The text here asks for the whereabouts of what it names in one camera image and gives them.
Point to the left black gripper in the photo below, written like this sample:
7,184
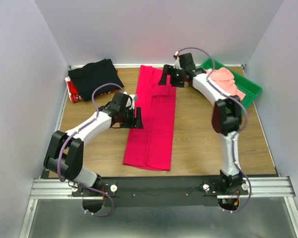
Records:
135,122

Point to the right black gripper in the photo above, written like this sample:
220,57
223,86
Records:
168,70

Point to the magenta t shirt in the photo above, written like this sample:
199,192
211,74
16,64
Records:
150,148

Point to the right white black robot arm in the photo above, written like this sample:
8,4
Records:
227,110

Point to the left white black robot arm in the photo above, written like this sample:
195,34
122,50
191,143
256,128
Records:
65,151

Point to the salmon pink t shirt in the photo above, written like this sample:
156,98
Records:
226,81

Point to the black folded t shirt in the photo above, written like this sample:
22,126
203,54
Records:
93,75

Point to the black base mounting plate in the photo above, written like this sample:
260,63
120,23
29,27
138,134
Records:
168,191

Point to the green plastic bin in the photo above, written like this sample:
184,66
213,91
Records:
249,88

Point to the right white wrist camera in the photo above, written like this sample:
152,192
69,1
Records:
177,60

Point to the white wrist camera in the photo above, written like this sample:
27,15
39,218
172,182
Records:
132,98
177,60

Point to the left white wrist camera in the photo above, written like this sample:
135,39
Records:
132,98

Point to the aluminium frame rail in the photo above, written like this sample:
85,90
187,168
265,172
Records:
261,187

